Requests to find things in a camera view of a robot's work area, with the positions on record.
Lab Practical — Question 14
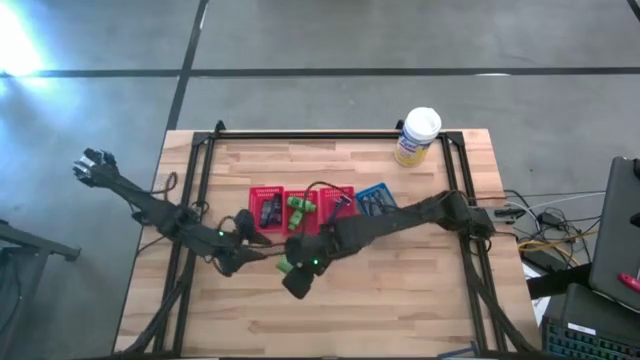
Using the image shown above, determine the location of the blue plastic mesh basket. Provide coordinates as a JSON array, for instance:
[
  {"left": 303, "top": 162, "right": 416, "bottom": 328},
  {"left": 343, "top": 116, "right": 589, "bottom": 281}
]
[{"left": 355, "top": 181, "right": 400, "bottom": 218}]

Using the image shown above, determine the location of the red handled tool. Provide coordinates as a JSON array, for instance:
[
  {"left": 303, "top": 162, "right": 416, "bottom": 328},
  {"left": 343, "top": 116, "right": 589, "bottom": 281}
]
[{"left": 616, "top": 271, "right": 640, "bottom": 295}]

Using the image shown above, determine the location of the brown arm cable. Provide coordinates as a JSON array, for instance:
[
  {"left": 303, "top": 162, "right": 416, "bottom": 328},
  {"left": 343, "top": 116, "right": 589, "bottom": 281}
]
[
  {"left": 148, "top": 170, "right": 180, "bottom": 197},
  {"left": 299, "top": 180, "right": 359, "bottom": 226}
]

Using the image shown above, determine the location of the yellow white wipes canister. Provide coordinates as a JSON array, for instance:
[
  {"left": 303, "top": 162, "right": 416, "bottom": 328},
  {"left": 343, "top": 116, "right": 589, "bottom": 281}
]
[{"left": 393, "top": 106, "right": 444, "bottom": 169}]

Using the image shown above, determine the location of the grey laptop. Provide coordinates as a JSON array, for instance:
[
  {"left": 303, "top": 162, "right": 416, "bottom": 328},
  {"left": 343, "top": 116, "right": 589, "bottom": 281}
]
[{"left": 588, "top": 155, "right": 640, "bottom": 314}]

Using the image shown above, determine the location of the black electronics box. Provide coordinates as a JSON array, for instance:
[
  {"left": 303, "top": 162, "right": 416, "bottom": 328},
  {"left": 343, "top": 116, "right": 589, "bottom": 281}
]
[{"left": 541, "top": 283, "right": 640, "bottom": 360}]

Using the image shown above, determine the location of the brown left arm cable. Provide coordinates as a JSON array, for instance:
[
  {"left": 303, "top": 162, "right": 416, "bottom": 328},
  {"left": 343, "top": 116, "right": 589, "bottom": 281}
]
[{"left": 148, "top": 170, "right": 180, "bottom": 197}]

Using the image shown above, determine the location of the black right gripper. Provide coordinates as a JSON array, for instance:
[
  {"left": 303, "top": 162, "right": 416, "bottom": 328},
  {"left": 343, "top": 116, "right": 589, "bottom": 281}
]
[{"left": 281, "top": 224, "right": 347, "bottom": 301}]

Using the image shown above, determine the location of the dark travel bottle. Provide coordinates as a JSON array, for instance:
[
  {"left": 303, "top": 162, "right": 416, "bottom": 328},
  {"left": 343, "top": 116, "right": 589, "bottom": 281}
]
[{"left": 257, "top": 198, "right": 274, "bottom": 230}]

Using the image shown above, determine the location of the brown right arm cable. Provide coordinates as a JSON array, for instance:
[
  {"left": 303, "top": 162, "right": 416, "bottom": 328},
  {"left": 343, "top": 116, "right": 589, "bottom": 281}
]
[{"left": 299, "top": 180, "right": 359, "bottom": 226}]

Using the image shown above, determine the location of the grey metal stand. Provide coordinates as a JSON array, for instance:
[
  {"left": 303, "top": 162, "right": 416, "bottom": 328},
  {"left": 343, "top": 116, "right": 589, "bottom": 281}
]
[{"left": 0, "top": 218, "right": 83, "bottom": 360}]

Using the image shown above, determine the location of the red plastic mesh basket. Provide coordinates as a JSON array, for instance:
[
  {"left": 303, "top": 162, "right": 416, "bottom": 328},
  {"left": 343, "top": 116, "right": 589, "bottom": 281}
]
[
  {"left": 282, "top": 188, "right": 322, "bottom": 237},
  {"left": 318, "top": 185, "right": 359, "bottom": 227},
  {"left": 248, "top": 185, "right": 287, "bottom": 234}
]

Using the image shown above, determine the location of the white cable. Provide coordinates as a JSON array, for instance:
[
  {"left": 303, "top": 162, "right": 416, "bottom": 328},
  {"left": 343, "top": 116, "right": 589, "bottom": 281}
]
[{"left": 503, "top": 190, "right": 607, "bottom": 215}]

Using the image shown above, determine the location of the grey black connector block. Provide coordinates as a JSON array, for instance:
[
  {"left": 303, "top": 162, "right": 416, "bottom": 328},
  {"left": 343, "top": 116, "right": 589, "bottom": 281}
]
[{"left": 492, "top": 206, "right": 520, "bottom": 224}]

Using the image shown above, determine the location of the dark blue shave butter bottle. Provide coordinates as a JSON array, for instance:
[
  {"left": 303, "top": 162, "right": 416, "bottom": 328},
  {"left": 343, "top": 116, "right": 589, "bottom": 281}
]
[{"left": 271, "top": 193, "right": 285, "bottom": 228}]

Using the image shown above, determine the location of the yellow cable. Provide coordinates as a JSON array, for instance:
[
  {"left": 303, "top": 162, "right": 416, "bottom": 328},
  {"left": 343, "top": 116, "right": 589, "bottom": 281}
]
[{"left": 516, "top": 228, "right": 600, "bottom": 255}]

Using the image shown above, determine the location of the black aluminium table frame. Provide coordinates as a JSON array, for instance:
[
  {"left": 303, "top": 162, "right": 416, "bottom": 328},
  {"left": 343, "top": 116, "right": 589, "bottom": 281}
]
[{"left": 117, "top": 119, "right": 544, "bottom": 360}]

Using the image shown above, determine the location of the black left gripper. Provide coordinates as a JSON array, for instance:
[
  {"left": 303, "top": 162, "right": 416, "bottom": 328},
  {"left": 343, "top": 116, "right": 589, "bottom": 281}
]
[{"left": 207, "top": 208, "right": 274, "bottom": 278}]

